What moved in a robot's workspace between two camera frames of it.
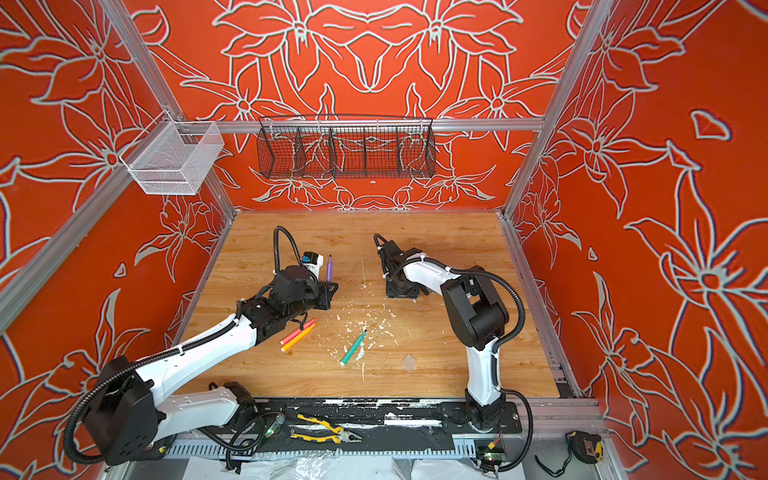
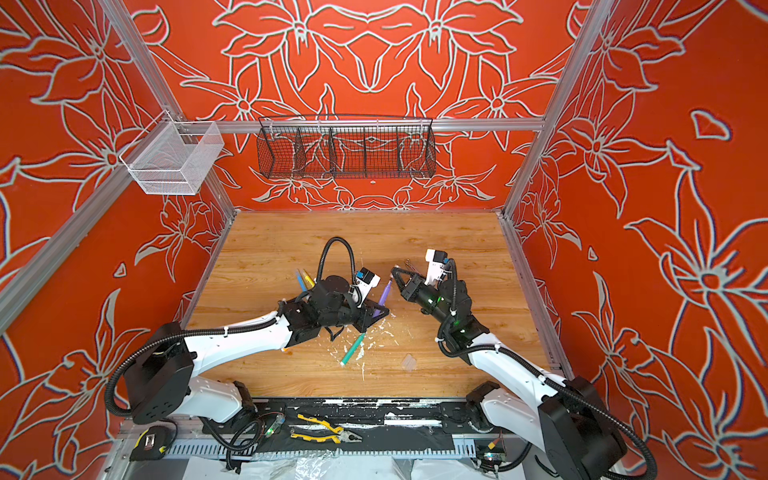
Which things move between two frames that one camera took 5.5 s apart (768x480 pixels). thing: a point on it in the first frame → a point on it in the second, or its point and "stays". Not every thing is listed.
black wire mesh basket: (323, 146) stays
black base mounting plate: (375, 422) stays
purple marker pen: (329, 270) → (383, 298)
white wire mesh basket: (173, 157) stays
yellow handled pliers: (339, 435) stays
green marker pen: (353, 348) stays
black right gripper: (410, 294) → (415, 287)
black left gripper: (326, 293) → (367, 308)
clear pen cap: (409, 362) stays
